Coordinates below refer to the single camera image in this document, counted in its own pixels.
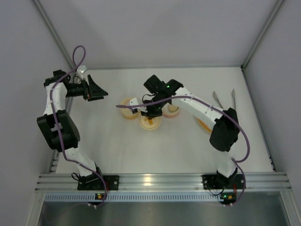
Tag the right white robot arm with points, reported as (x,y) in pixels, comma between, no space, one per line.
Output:
(223,124)

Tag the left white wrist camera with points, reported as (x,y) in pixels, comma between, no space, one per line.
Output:
(80,71)

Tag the white round bun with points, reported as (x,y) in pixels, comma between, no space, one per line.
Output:
(172,108)

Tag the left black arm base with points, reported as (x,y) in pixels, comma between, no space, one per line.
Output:
(94,183)

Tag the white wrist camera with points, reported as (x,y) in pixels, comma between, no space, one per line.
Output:
(80,71)
(132,105)

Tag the slotted cable duct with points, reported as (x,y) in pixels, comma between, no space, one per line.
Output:
(131,197)

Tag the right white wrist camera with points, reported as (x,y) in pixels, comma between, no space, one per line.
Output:
(132,105)

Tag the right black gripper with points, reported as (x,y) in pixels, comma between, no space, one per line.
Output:
(152,112)

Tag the metal tongs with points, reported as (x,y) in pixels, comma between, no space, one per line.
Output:
(227,99)

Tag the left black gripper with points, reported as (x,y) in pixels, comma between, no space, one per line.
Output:
(87,90)

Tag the fish-shaped woven basket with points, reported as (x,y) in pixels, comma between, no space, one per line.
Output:
(206,125)

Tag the cream lid orange handle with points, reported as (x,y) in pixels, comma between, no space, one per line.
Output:
(147,124)

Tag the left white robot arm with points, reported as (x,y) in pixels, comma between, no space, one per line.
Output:
(60,131)

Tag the aluminium mounting rail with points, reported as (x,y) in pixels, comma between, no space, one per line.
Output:
(178,182)

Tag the orange bowl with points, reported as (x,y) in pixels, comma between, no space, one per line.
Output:
(129,115)

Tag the cream lid pink handle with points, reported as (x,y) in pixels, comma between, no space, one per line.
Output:
(126,102)

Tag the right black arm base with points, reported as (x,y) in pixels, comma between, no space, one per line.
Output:
(215,182)

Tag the pink bowl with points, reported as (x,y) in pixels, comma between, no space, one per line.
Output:
(167,114)

